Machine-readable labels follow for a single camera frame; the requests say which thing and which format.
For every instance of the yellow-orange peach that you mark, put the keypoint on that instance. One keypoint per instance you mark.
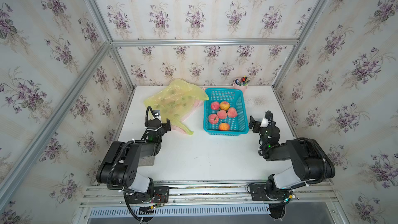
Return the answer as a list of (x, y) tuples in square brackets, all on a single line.
[(225, 106)]

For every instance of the pink peach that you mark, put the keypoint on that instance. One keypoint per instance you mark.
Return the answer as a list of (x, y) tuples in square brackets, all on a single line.
[(222, 114), (232, 112)]

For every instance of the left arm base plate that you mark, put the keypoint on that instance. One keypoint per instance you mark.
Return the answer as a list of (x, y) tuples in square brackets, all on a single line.
[(155, 196)]

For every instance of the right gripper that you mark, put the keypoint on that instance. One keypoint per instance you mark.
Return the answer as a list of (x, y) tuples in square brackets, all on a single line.
[(257, 124)]

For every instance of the grey eraser block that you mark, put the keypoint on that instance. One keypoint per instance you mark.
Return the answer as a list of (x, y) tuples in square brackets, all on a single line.
[(146, 161)]

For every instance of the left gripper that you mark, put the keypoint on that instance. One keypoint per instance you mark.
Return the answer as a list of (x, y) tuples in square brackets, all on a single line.
[(165, 125)]

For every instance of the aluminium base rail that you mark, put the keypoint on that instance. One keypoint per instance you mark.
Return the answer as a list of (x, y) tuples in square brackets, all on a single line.
[(204, 192)]

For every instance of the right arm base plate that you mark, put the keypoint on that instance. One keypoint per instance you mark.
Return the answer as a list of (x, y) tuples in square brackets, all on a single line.
[(260, 192)]

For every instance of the teal plastic basket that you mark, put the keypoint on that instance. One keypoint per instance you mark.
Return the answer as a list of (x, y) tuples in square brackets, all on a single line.
[(239, 124)]

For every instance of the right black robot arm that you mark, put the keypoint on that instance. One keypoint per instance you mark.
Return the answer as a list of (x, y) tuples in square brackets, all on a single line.
[(309, 162)]

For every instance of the pink pen cup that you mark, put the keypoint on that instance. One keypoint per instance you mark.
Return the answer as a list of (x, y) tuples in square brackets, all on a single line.
[(241, 83)]

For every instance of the pink plastic bag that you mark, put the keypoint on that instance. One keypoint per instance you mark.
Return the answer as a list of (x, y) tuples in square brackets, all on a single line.
[(195, 106)]

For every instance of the yellow-green plastic bag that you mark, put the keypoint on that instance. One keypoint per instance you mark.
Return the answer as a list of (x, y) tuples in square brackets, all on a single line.
[(176, 100)]

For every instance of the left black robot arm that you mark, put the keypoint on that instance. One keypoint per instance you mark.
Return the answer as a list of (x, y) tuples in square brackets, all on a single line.
[(119, 168)]

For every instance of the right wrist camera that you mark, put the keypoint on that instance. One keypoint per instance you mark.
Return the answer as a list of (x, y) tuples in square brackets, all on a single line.
[(265, 122)]

